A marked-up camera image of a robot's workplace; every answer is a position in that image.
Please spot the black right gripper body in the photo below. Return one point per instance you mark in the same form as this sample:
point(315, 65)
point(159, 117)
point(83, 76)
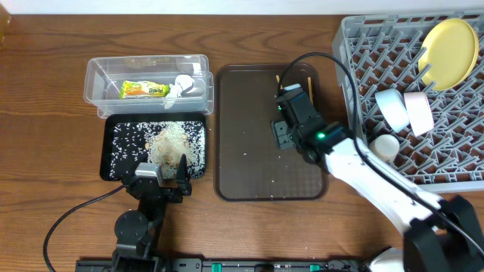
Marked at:
point(293, 104)

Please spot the white cup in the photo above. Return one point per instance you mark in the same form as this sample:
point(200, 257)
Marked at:
point(385, 147)

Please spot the light blue bowl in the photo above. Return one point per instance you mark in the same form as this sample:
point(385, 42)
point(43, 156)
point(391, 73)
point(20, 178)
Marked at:
point(391, 105)

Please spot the white tissue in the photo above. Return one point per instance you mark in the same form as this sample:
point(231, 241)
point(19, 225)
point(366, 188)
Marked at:
point(182, 83)

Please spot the green yellow snack wrapper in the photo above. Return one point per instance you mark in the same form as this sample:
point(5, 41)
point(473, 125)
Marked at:
point(141, 89)

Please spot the white bowl with food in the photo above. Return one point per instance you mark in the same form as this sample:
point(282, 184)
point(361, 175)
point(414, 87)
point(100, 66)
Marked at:
point(419, 112)

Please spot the yellow plate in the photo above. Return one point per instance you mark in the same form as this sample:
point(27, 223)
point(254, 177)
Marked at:
point(451, 50)

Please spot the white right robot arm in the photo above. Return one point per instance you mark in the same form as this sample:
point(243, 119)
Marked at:
point(438, 234)

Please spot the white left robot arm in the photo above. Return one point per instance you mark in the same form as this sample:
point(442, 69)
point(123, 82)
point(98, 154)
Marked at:
point(137, 231)

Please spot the black waste tray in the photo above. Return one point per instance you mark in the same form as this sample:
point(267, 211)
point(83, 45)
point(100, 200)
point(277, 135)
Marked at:
point(142, 117)

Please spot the grey dishwasher rack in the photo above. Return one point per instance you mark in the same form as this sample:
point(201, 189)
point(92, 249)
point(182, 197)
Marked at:
point(382, 52)

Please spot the spilled rice and food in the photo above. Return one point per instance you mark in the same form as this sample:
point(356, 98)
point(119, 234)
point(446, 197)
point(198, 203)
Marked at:
point(162, 143)

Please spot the brown serving tray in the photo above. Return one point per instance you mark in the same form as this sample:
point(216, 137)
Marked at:
point(250, 166)

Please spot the clear plastic bin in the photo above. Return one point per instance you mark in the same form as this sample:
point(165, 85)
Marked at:
point(105, 76)

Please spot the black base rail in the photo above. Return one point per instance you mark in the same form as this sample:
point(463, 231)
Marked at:
point(198, 265)

